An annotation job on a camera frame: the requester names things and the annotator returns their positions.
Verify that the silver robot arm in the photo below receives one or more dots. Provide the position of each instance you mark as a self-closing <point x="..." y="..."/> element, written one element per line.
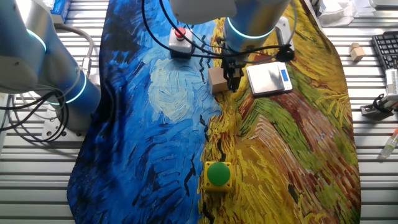
<point x="31" y="46"/>

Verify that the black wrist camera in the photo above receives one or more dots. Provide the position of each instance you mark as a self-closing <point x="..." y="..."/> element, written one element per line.
<point x="285" y="53"/>

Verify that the white plastic bag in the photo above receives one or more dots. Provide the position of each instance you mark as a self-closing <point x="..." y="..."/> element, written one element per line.
<point x="342" y="12"/>

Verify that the wooden cube block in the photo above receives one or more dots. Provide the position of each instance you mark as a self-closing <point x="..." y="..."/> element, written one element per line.
<point x="216" y="81"/>

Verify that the metal wrist camera bracket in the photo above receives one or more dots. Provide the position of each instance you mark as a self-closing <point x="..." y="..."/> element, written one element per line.
<point x="283" y="31"/>

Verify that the black keyboard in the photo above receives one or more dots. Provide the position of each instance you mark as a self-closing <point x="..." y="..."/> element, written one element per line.
<point x="387" y="46"/>

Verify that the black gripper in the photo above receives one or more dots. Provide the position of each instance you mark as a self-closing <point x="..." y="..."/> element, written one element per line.
<point x="237" y="65"/>

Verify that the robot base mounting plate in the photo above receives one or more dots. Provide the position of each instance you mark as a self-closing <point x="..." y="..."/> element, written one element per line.
<point x="51" y="130"/>

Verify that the yellow box green push button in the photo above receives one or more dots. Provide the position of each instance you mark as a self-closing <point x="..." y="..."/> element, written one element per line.
<point x="218" y="173"/>

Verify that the painted blue yellow cloth mat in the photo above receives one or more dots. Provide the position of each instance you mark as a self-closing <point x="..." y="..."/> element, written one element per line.
<point x="140" y="124"/>

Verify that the silver digital pocket scale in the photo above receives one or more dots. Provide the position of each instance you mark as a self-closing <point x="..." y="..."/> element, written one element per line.
<point x="264" y="77"/>

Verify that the small wooden block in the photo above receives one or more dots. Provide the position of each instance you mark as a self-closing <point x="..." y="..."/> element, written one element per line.
<point x="354" y="46"/>
<point x="358" y="54"/>

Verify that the blue tissue box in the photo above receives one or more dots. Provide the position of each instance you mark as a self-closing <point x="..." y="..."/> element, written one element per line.
<point x="59" y="9"/>

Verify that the silver ribbed camera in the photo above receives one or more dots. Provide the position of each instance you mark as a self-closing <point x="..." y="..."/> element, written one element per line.
<point x="392" y="81"/>

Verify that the grey box red push button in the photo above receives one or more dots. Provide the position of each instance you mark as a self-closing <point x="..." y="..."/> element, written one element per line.
<point x="180" y="43"/>

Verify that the clear tube green label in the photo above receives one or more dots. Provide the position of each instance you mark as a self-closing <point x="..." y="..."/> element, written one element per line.
<point x="388" y="147"/>

